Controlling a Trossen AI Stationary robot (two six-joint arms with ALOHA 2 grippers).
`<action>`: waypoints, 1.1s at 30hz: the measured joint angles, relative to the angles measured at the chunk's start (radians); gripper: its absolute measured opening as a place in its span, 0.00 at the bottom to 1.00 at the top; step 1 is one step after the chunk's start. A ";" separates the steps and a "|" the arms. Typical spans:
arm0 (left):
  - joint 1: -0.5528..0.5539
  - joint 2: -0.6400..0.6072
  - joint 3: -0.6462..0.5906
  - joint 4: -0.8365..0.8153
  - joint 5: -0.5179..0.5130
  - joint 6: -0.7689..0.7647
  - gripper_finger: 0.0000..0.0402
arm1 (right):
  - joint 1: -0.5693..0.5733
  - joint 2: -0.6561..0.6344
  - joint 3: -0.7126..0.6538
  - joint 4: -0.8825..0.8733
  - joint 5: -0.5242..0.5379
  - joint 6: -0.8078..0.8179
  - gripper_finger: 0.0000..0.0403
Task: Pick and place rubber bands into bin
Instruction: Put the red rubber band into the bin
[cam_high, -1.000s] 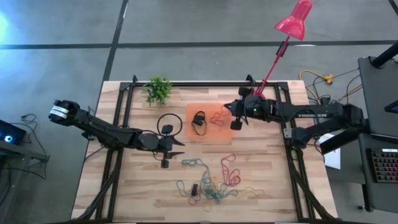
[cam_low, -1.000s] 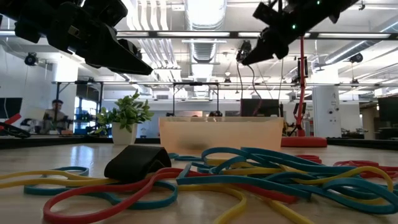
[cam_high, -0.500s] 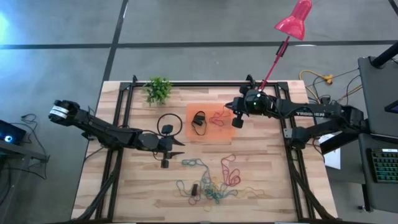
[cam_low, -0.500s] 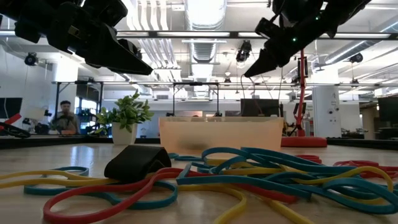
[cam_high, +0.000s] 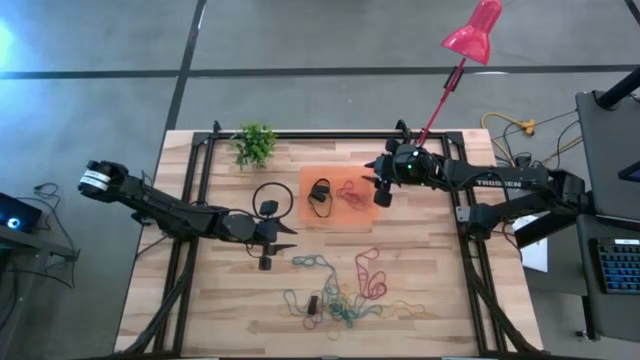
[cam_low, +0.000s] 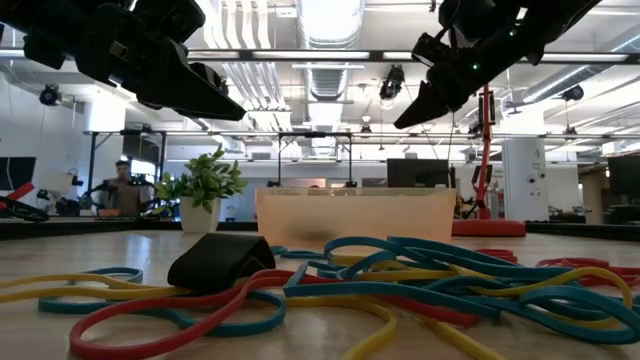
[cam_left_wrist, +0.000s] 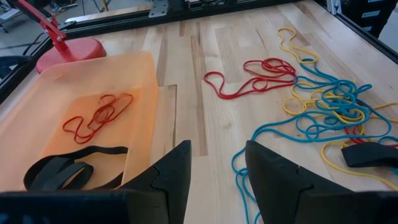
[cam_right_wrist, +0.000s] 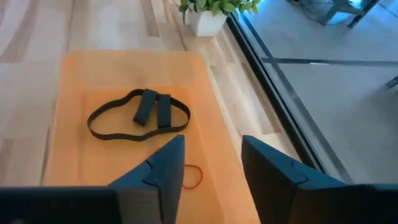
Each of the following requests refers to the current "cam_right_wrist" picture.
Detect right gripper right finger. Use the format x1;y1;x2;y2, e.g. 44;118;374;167
241;134;341;224

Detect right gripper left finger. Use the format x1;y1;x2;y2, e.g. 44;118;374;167
108;134;186;224

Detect green plant in white pot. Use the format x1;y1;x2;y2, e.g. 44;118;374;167
177;0;262;38

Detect orange translucent plastic bin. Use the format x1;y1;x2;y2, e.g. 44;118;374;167
42;49;262;224

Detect grey metal furniture legs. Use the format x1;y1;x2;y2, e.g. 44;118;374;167
292;0;382;28

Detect red rubber band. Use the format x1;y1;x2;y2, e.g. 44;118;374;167
155;147;205;190

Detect wide black rubber band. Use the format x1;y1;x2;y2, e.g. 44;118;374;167
86;88;192;142

